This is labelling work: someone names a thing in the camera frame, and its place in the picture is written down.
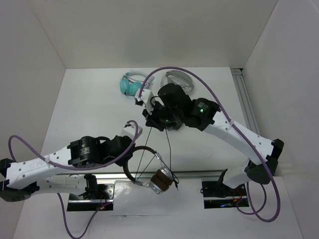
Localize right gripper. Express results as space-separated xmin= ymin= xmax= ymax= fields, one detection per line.
xmin=142 ymin=98 xmax=181 ymax=131

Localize thin black headphone cord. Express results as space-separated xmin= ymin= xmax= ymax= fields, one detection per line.
xmin=134 ymin=125 xmax=180 ymax=191

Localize brown silver headphones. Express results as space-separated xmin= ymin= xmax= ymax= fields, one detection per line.
xmin=122 ymin=146 xmax=179 ymax=195

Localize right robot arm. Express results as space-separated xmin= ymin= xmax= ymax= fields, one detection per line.
xmin=135 ymin=83 xmax=284 ymax=195

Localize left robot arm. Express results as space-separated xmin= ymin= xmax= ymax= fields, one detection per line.
xmin=0 ymin=135 xmax=137 ymax=202

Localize grey white headphones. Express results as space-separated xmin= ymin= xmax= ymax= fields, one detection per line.
xmin=160 ymin=70 xmax=194 ymax=95

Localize teal white headphones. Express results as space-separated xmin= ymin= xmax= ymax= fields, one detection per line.
xmin=119 ymin=70 xmax=148 ymax=96

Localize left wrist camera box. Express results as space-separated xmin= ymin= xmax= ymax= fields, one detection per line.
xmin=120 ymin=123 xmax=143 ymax=139

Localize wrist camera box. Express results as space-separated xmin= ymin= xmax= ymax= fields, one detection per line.
xmin=120 ymin=123 xmax=143 ymax=139
xmin=135 ymin=88 xmax=154 ymax=115

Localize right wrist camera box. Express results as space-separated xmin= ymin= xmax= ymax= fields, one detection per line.
xmin=135 ymin=88 xmax=154 ymax=115

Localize aluminium rail front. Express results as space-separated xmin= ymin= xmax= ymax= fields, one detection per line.
xmin=93 ymin=170 xmax=223 ymax=180

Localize aluminium rail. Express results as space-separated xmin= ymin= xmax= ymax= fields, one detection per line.
xmin=93 ymin=170 xmax=223 ymax=180
xmin=230 ymin=68 xmax=260 ymax=134

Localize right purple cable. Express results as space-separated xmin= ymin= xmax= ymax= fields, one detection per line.
xmin=139 ymin=66 xmax=282 ymax=222

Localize aluminium rail right side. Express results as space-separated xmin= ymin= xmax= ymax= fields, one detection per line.
xmin=230 ymin=68 xmax=260 ymax=134

